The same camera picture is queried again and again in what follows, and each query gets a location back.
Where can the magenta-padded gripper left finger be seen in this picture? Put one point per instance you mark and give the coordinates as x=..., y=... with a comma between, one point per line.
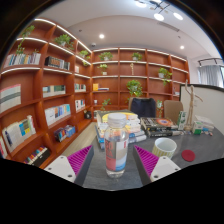
x=63, y=166

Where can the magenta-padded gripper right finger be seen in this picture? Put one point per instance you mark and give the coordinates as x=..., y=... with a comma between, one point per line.
x=161, y=168

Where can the white ribbed cup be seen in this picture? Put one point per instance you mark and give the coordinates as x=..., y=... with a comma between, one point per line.
x=164, y=147

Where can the flat round red coaster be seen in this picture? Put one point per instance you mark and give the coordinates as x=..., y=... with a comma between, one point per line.
x=188, y=155

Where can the stack of dark books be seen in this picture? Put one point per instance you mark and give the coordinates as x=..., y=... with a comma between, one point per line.
x=158, y=125

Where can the clear plastic drink bottle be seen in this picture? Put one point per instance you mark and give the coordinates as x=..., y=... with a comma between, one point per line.
x=116, y=146

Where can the stack of light books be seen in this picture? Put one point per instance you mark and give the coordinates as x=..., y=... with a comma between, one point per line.
x=133, y=125

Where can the tall green white carton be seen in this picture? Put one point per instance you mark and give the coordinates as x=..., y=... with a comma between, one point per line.
x=182, y=120

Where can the small green white box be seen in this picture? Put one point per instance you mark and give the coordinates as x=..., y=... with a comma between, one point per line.
x=197, y=128

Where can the tan chair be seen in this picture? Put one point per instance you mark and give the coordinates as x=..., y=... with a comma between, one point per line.
x=173, y=110

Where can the dark blue chair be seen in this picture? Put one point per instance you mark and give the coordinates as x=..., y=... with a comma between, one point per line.
x=143, y=107

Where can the flat white box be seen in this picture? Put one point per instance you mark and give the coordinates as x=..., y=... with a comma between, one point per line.
x=206, y=121

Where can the wooden jointed mannequin figure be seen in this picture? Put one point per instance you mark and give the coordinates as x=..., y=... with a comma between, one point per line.
x=191, y=106

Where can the white partition panel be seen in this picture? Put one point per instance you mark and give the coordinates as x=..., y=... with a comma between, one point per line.
x=211, y=105

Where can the grey window curtain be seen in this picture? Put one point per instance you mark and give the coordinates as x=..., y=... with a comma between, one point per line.
x=210, y=76

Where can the round ceiling lights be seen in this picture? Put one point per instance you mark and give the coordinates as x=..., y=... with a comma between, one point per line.
x=159, y=16

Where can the wooden wall shelf unit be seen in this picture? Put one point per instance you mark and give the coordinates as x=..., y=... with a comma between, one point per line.
x=50, y=96

